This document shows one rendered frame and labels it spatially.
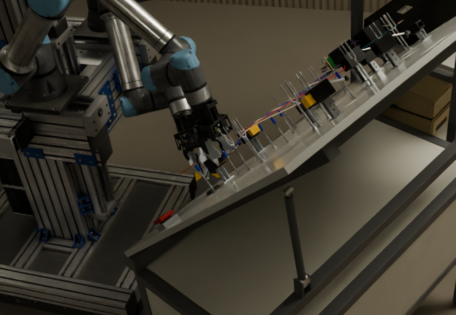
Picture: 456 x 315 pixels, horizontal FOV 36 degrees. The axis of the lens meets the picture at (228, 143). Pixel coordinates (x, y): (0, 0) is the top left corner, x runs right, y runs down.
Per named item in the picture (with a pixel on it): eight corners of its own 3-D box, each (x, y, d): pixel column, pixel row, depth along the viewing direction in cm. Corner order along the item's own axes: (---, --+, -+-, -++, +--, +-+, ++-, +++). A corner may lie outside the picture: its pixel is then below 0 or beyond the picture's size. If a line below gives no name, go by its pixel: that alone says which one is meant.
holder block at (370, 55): (395, 58, 235) (382, 41, 235) (375, 72, 232) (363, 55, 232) (388, 62, 239) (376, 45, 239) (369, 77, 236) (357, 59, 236)
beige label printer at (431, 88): (366, 116, 304) (368, 77, 292) (392, 92, 316) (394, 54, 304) (431, 139, 287) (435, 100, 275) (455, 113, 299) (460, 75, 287)
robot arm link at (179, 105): (174, 107, 236) (195, 98, 233) (178, 120, 235) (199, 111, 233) (164, 104, 229) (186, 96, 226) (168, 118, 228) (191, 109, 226)
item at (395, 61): (424, 47, 193) (405, 20, 193) (393, 68, 191) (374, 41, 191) (416, 51, 198) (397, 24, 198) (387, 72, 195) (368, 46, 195)
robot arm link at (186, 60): (174, 50, 206) (198, 45, 201) (188, 83, 210) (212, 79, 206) (161, 61, 200) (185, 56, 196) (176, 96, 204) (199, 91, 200)
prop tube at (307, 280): (295, 286, 188) (279, 196, 172) (301, 280, 190) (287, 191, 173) (304, 291, 186) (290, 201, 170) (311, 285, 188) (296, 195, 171)
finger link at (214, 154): (221, 170, 209) (213, 142, 206) (209, 168, 214) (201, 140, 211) (229, 166, 211) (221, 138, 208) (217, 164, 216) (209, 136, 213)
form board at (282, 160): (349, 89, 287) (346, 85, 287) (556, -42, 200) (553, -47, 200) (127, 257, 225) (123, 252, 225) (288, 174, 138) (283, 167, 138)
